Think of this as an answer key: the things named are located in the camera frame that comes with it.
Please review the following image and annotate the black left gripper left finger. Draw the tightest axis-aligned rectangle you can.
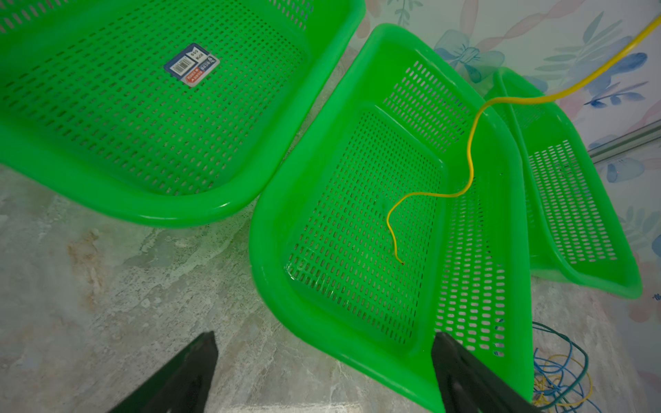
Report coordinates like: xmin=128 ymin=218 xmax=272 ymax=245
xmin=112 ymin=331 xmax=219 ymax=412

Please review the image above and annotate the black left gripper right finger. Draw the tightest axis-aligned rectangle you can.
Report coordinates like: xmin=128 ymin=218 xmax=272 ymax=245
xmin=431 ymin=332 xmax=537 ymax=413

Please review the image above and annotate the coloured cable pile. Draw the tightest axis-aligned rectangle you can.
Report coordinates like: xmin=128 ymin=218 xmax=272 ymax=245
xmin=531 ymin=322 xmax=602 ymax=413

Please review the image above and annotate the yellow cable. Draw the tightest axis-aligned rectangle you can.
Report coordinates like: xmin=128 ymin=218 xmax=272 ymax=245
xmin=386 ymin=14 xmax=661 ymax=267

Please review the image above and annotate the right green plastic basket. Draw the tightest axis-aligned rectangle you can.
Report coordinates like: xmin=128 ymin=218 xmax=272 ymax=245
xmin=484 ymin=66 xmax=644 ymax=300

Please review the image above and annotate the green plastic basket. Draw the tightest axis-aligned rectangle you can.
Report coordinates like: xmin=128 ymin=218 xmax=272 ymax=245
xmin=484 ymin=66 xmax=644 ymax=300
xmin=250 ymin=24 xmax=533 ymax=412
xmin=1 ymin=1 xmax=366 ymax=228

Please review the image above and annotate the middle green plastic basket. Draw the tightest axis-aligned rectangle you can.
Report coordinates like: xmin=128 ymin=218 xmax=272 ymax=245
xmin=250 ymin=24 xmax=533 ymax=412

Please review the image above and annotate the left green plastic basket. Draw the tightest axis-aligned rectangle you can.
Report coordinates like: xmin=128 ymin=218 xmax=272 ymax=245
xmin=1 ymin=1 xmax=366 ymax=228

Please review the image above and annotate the left basket barcode sticker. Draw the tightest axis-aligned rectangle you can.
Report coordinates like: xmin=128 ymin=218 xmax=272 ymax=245
xmin=164 ymin=43 xmax=220 ymax=88

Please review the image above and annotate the right aluminium corner post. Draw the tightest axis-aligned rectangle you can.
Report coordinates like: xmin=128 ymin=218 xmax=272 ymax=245
xmin=588 ymin=120 xmax=660 ymax=165

